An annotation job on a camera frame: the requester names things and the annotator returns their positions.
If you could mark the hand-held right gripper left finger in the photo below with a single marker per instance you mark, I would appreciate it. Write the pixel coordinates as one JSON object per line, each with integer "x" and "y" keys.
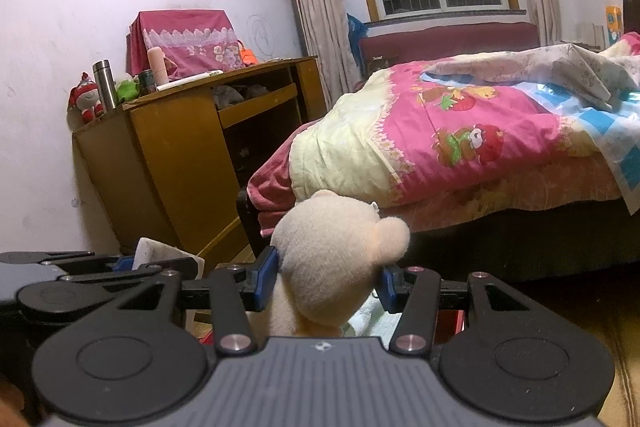
{"x": 262, "y": 279}

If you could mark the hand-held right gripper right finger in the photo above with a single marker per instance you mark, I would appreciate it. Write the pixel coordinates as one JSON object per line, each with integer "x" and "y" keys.
{"x": 387, "y": 289}

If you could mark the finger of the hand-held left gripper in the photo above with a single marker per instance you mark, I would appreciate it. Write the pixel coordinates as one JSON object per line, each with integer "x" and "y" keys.
{"x": 122, "y": 263}
{"x": 165, "y": 271}

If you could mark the cream bear plush toy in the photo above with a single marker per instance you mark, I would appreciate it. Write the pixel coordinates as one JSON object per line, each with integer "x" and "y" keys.
{"x": 330, "y": 257}

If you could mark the red cardboard box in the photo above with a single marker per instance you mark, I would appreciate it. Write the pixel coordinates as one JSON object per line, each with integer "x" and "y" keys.
{"x": 450, "y": 324}

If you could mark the maroon blanket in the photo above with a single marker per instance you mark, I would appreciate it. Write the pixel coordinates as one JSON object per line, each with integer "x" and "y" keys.
{"x": 270, "y": 192}

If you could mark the wooden desk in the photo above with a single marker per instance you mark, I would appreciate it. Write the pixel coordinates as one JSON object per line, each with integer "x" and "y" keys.
{"x": 175, "y": 167}

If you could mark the dark bed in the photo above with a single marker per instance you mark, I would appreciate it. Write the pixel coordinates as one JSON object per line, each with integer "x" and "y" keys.
{"x": 500, "y": 247}

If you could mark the red santa plush toy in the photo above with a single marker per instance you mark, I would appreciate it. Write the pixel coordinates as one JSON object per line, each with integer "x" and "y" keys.
{"x": 87, "y": 99}

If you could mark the green plush toy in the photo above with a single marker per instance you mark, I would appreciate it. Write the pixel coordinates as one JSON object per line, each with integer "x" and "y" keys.
{"x": 127, "y": 91}

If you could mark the metal thermos flask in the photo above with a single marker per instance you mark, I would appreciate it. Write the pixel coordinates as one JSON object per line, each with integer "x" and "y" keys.
{"x": 105, "y": 84}

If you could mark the dark tin can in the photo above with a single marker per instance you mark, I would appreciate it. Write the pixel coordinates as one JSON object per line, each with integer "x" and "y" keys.
{"x": 147, "y": 83}

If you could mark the grey cloth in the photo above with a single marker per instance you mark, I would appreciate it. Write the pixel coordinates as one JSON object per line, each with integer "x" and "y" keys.
{"x": 235, "y": 94}

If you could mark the white flat book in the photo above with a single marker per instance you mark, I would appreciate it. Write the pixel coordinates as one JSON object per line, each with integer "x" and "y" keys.
{"x": 192, "y": 79}

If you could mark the pink bottle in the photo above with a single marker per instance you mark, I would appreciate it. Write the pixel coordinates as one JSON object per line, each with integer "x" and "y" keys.
{"x": 157, "y": 67}

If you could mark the orange plastic object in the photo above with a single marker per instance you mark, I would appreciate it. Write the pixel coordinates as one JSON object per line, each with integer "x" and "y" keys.
{"x": 247, "y": 54}

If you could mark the pink cloth covered television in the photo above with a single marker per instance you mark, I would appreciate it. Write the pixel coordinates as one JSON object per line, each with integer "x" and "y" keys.
{"x": 185, "y": 37}

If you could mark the maroon headboard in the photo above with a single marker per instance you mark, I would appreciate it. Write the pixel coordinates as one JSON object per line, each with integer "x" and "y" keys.
{"x": 450, "y": 42}

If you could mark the beige striped rug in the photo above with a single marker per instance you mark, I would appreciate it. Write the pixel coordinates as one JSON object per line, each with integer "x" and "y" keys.
{"x": 627, "y": 382}

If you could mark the blue plastic bag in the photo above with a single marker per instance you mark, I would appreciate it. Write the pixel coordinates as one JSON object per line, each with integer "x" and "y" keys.
{"x": 356, "y": 32}

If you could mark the blue checked sheet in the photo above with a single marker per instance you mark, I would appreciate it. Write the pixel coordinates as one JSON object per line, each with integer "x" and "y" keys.
{"x": 610, "y": 137}

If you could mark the pale floral sheet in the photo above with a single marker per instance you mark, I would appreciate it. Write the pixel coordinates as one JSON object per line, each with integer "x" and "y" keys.
{"x": 540, "y": 67}

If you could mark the yellow printed box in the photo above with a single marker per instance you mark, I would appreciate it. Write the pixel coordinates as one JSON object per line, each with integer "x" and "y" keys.
{"x": 613, "y": 23}

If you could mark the dark wooden cabinet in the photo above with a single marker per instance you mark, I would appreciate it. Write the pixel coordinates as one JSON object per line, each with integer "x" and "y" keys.
{"x": 632, "y": 9}

